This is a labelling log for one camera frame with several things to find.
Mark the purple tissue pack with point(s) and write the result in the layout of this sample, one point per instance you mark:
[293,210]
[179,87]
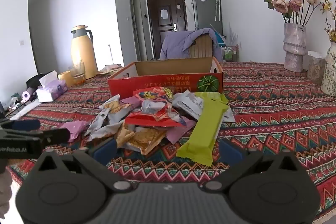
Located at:
[50,90]

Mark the long green snack packet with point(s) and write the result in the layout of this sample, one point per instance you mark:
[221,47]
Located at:
[202,134]

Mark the floral print vase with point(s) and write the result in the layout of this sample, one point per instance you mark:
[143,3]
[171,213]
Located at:
[330,74]

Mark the white barcode snack packet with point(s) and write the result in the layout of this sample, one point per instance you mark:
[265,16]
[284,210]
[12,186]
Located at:
[187,104]

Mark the rack with bottles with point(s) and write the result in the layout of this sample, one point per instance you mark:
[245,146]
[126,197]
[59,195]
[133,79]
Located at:
[230,53]

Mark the yellow thermos jug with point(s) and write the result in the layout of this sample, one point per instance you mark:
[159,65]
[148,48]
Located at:
[82,53]

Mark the grey refrigerator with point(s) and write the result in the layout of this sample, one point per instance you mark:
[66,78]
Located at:
[204,14]

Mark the pink snack packet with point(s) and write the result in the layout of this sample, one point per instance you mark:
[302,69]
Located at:
[178,134]
[74,128]

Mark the yellow flower twigs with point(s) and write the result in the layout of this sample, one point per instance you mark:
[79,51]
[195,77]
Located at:
[331,14]

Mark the black bag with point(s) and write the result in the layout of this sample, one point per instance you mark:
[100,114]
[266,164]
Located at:
[34,82]

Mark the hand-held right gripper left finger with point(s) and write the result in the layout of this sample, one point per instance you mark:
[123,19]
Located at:
[105,151]

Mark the silver cracker snack packet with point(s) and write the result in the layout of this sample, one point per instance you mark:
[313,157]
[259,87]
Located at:
[105,121]

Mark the patterned red tablecloth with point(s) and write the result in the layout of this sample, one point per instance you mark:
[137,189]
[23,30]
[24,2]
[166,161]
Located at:
[275,113]

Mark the white folded umbrella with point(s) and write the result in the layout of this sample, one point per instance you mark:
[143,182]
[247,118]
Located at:
[217,3]

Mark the pink grey ribbed vase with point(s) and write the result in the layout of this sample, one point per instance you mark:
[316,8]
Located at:
[295,48]

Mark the glass cup with tea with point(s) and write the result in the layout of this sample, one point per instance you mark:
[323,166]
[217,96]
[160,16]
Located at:
[77,74]

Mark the red cartoon snack packet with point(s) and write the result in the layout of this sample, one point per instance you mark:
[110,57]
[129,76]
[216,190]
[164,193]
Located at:
[149,119]

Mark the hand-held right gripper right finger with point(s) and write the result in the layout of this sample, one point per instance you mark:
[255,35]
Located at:
[231,153]

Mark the yellow round container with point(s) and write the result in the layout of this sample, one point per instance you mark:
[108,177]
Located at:
[64,79]

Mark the wooden chair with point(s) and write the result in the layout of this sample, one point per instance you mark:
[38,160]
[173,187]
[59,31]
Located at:
[200,47]

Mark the orange cracker snack packet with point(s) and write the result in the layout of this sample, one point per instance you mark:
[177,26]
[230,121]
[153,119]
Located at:
[147,140]
[123,134]

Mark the dark brown entrance door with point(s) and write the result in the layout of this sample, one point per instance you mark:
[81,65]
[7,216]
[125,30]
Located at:
[160,37]

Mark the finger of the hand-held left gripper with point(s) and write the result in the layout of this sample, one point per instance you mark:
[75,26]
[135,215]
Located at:
[56,136]
[23,125]

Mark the purple jacket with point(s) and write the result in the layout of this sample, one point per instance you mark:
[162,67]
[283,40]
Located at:
[178,43]

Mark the clear jar with white lid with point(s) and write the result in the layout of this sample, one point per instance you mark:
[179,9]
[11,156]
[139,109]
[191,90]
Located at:
[315,69]

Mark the grey interior door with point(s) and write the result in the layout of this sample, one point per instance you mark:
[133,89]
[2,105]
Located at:
[135,29]

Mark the pink tape roll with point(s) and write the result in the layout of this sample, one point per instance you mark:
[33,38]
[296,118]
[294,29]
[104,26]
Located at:
[26,96]

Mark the red cardboard box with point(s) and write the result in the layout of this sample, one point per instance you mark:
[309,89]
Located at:
[162,82]

